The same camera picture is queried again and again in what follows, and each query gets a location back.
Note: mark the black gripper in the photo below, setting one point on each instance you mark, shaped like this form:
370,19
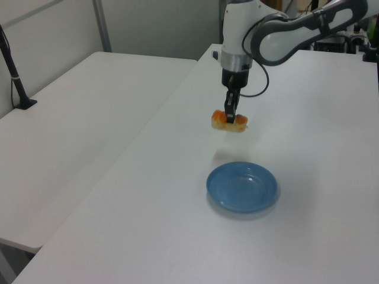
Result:
240,79

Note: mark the small black edge bracket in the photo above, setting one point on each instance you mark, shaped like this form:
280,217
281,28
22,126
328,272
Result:
215,55

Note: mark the grey metal post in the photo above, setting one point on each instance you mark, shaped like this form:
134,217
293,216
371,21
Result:
102,25

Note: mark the black equipment box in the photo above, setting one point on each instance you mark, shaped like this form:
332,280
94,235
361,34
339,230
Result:
333,45

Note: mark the blue round plate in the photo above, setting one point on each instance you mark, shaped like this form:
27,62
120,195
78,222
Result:
237,189

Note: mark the black camera stand pole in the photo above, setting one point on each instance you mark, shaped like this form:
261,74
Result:
17,85

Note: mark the orange glazed bread loaf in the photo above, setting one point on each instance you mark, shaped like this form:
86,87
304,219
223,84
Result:
219,120

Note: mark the white side table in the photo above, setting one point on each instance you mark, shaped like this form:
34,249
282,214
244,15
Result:
74,133

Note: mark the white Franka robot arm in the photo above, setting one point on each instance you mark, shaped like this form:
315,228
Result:
278,44

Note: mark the black clamp mount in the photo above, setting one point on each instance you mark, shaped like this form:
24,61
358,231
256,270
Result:
370,53

